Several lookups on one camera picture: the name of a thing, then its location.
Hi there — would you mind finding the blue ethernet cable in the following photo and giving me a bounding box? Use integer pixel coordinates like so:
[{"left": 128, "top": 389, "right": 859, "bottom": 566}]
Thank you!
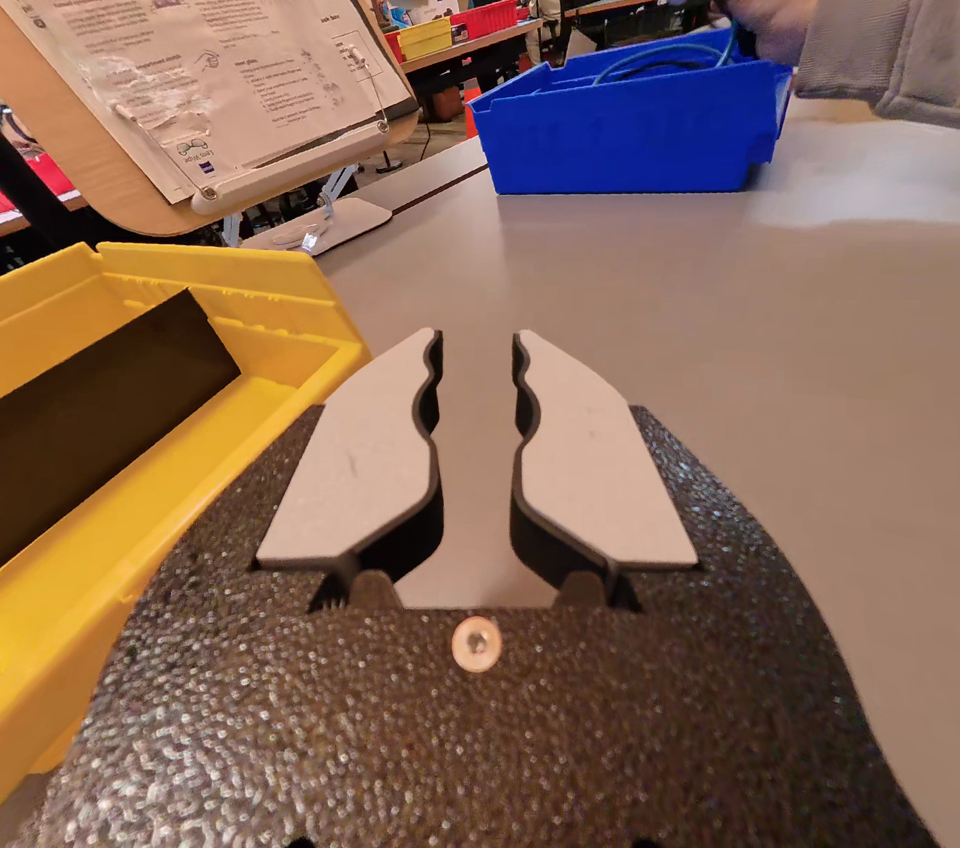
[{"left": 592, "top": 27, "right": 740, "bottom": 86}]

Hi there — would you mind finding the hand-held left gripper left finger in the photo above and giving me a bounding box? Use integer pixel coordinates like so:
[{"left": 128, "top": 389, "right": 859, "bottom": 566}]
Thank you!
[{"left": 255, "top": 327, "right": 445, "bottom": 587}]

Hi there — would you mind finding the person's right hand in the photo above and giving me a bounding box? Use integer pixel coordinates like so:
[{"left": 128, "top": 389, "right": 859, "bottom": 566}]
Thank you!
[{"left": 666, "top": 0, "right": 830, "bottom": 65}]

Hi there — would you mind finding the yellow plastic bin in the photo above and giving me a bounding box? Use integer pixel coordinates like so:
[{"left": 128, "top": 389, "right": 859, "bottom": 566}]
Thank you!
[
  {"left": 397, "top": 16, "right": 453, "bottom": 60},
  {"left": 0, "top": 242, "right": 372, "bottom": 798}
]

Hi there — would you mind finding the instruction sheet on stand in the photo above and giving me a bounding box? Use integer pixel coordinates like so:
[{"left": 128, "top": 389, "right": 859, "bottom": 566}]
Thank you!
[{"left": 0, "top": 0, "right": 421, "bottom": 258}]

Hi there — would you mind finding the black bin divider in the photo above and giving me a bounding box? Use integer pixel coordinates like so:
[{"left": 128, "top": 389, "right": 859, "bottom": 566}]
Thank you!
[{"left": 0, "top": 288, "right": 243, "bottom": 568}]

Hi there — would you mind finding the printed instruction sheet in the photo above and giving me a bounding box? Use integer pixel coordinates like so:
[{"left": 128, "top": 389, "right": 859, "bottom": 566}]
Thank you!
[{"left": 0, "top": 0, "right": 412, "bottom": 206}]

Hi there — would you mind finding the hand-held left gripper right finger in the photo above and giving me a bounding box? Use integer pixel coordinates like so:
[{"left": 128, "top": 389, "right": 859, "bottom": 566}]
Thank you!
[{"left": 510, "top": 328, "right": 702, "bottom": 587}]

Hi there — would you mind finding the blue plastic bin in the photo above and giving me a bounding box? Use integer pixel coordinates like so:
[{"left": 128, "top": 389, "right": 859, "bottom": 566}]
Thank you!
[{"left": 466, "top": 27, "right": 795, "bottom": 195}]

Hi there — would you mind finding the grey desk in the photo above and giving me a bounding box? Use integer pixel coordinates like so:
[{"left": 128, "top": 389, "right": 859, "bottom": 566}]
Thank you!
[{"left": 0, "top": 97, "right": 960, "bottom": 848}]

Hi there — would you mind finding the black metal pole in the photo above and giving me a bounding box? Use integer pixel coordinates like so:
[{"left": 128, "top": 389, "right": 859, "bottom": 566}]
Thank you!
[{"left": 0, "top": 132, "right": 84, "bottom": 249}]

